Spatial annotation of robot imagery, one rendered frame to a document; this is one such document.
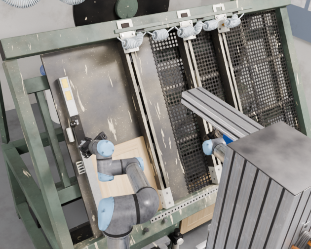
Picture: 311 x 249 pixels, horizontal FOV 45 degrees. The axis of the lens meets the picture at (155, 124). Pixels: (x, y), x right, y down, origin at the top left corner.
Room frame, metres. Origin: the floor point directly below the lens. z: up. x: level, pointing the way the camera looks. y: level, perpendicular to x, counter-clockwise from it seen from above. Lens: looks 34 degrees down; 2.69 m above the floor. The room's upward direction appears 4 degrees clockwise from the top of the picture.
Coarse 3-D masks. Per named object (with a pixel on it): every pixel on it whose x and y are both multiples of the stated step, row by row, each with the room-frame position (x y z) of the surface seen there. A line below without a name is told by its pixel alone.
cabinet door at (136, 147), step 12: (120, 144) 1.80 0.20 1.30; (132, 144) 1.84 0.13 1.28; (144, 144) 1.87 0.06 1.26; (120, 156) 1.76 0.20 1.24; (132, 156) 1.80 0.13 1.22; (144, 156) 1.83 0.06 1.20; (96, 168) 1.65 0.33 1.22; (144, 168) 1.78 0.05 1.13; (120, 180) 1.68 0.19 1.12; (108, 192) 1.60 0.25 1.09; (120, 192) 1.64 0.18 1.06; (132, 192) 1.67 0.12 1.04
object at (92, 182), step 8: (64, 88) 1.82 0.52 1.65; (64, 96) 1.79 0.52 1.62; (72, 96) 1.81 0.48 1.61; (72, 104) 1.79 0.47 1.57; (72, 112) 1.76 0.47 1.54; (72, 128) 1.73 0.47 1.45; (80, 152) 1.65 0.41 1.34; (88, 160) 1.64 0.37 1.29; (88, 168) 1.62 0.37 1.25; (88, 176) 1.59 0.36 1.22; (88, 184) 1.58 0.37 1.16; (96, 184) 1.58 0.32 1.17; (96, 192) 1.56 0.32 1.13; (96, 200) 1.53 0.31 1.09; (96, 208) 1.51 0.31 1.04
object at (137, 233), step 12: (204, 192) 1.85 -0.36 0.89; (216, 192) 1.89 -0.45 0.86; (192, 204) 1.77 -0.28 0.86; (204, 204) 1.81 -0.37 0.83; (168, 216) 1.65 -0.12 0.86; (180, 216) 1.68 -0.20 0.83; (156, 228) 1.57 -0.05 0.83; (84, 240) 1.43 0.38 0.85; (96, 240) 1.40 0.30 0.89; (132, 240) 1.47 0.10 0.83
